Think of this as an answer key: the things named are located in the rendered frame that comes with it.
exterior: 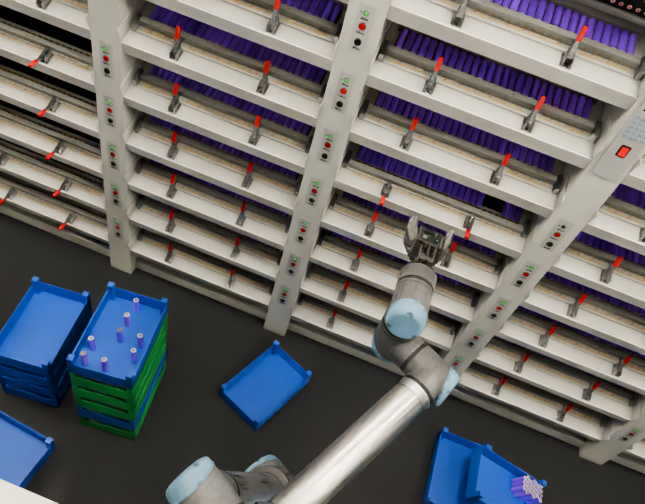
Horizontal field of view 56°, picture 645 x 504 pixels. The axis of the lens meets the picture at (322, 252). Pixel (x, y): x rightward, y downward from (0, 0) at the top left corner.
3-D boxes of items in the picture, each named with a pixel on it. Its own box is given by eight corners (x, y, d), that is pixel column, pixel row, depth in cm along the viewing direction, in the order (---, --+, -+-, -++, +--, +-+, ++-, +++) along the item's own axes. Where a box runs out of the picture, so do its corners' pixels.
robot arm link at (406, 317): (377, 332, 142) (390, 307, 135) (389, 293, 150) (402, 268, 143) (415, 347, 142) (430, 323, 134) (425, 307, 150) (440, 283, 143)
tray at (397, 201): (516, 259, 186) (529, 247, 177) (332, 186, 189) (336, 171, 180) (531, 204, 194) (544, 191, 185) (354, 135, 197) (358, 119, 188)
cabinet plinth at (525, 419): (600, 456, 252) (607, 452, 248) (115, 259, 261) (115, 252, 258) (601, 422, 262) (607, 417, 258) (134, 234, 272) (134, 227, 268)
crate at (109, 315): (132, 390, 186) (131, 378, 180) (68, 371, 185) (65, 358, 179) (168, 311, 205) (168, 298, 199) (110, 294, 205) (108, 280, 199)
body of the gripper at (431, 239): (448, 234, 154) (440, 267, 145) (436, 255, 160) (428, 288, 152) (420, 222, 154) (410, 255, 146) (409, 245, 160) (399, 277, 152)
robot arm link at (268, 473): (277, 531, 187) (188, 560, 118) (242, 486, 194) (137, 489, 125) (314, 495, 189) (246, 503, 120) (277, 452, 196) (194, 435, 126)
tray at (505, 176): (547, 217, 172) (570, 195, 159) (347, 139, 174) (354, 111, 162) (562, 160, 180) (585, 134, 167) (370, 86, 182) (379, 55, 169)
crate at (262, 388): (255, 432, 227) (258, 423, 221) (218, 395, 233) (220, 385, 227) (308, 382, 245) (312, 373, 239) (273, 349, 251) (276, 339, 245)
